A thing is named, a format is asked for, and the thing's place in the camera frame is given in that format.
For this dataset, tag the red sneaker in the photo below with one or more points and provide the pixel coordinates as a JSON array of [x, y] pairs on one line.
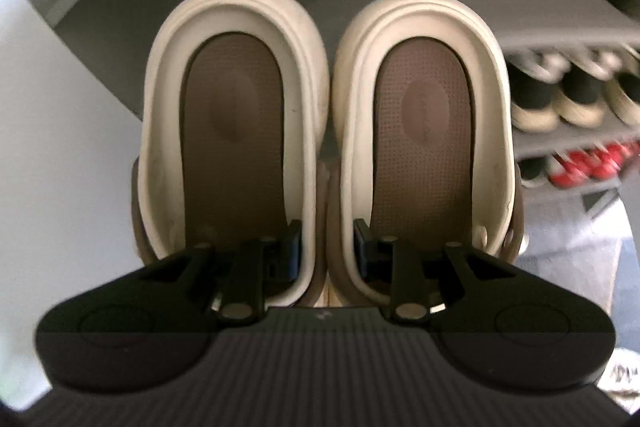
[[590, 167]]

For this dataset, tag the black and white shoe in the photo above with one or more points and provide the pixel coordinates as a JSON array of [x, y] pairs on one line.
[[532, 172]]

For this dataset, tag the cream clog with charms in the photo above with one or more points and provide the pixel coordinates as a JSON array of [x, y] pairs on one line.
[[165, 117], [490, 107]]

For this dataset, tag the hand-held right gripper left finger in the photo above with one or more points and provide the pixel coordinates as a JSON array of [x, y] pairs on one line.
[[245, 277]]

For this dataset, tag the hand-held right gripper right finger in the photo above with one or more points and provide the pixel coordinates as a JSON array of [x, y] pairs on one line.
[[407, 277]]

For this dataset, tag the black and beige sneaker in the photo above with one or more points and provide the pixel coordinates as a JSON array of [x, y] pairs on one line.
[[582, 92], [537, 97], [625, 87]]

